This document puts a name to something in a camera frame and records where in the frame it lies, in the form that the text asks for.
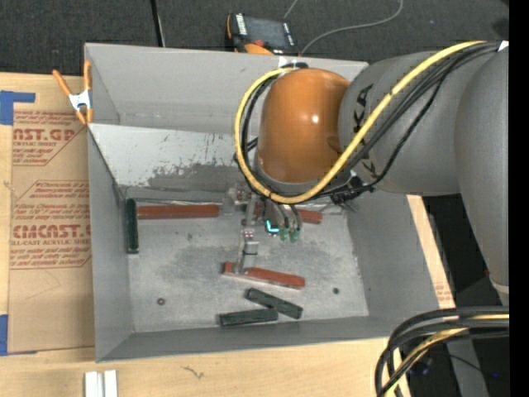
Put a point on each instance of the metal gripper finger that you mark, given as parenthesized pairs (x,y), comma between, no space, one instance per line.
(248,234)
(251,251)

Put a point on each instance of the red-brown flat block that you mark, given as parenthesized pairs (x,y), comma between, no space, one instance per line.
(311,216)
(277,276)
(177,211)

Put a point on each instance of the dark green flat block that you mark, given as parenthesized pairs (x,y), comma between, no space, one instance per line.
(132,226)
(248,317)
(274,303)

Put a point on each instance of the grey metal bin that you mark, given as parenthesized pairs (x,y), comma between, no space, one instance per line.
(186,254)

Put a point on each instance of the brown cardboard board, red print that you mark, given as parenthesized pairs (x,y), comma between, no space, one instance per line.
(49,304)

